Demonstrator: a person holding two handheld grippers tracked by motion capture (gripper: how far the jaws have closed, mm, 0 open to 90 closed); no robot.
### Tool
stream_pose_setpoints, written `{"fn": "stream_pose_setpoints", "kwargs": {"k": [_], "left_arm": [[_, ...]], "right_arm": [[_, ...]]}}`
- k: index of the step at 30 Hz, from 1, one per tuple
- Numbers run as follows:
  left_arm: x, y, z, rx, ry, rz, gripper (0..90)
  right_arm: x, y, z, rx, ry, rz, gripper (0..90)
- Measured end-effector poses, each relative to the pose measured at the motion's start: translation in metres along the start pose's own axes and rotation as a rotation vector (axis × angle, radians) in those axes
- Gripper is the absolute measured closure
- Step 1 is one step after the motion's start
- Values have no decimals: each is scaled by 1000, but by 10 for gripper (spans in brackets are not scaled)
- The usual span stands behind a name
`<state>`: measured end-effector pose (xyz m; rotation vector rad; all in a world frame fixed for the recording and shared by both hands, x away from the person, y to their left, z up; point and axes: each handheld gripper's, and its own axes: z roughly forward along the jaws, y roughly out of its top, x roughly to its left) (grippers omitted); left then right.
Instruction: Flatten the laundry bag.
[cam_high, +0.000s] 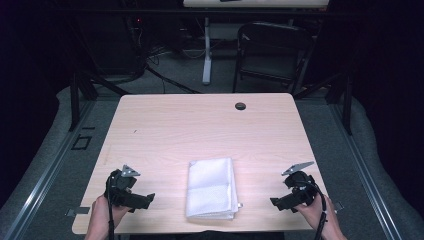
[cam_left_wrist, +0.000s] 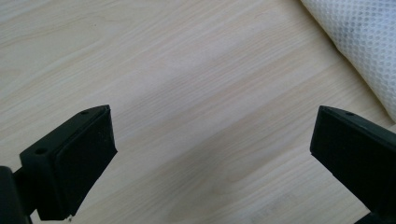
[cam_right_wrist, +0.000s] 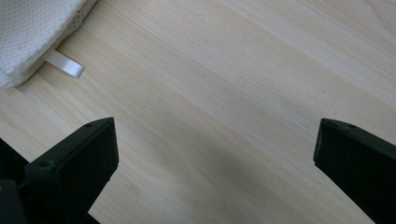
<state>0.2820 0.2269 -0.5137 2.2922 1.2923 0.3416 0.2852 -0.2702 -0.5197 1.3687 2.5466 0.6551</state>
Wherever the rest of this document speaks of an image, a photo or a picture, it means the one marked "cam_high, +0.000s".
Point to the black metal frame stand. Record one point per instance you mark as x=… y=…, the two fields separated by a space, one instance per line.
x=75 y=100
x=347 y=106

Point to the person's right hand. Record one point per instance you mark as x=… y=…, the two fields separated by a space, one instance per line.
x=315 y=215

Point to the dark cabinet with red light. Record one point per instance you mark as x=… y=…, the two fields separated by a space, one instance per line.
x=110 y=43

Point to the white desk leg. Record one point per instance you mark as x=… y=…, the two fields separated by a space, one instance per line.
x=207 y=60

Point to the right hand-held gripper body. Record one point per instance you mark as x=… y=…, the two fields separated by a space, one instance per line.
x=301 y=186

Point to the aluminium floor rail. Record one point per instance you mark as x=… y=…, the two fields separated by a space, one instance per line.
x=50 y=170
x=363 y=170

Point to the white mesh laundry bag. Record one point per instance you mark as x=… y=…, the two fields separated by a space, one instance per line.
x=211 y=190

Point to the person's dark clothing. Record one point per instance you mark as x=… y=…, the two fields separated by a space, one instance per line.
x=206 y=235

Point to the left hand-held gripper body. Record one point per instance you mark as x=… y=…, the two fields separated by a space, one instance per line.
x=121 y=186

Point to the black horizontal frame bar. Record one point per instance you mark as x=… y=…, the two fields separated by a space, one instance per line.
x=166 y=12

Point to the person's left hand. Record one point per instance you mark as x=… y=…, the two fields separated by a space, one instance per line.
x=101 y=210

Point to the black folding chair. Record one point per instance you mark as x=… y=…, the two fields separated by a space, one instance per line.
x=273 y=50

